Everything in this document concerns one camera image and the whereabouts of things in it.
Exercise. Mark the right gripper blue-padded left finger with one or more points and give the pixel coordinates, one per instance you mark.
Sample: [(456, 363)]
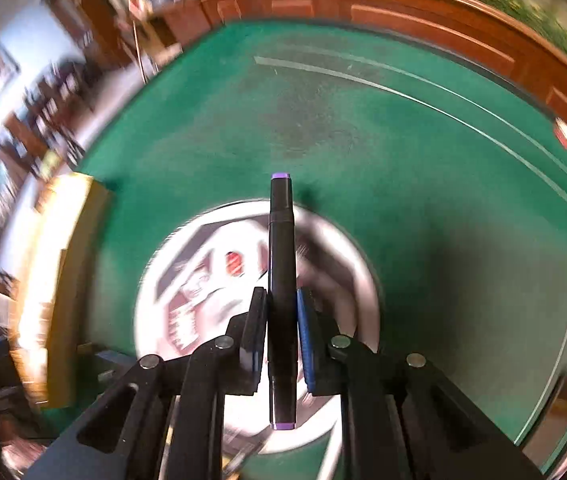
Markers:
[(164, 419)]

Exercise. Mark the black marker purple cap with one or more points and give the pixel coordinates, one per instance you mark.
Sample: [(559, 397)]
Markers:
[(282, 311)]

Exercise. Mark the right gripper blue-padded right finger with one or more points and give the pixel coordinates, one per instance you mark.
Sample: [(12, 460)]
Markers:
[(401, 417)]

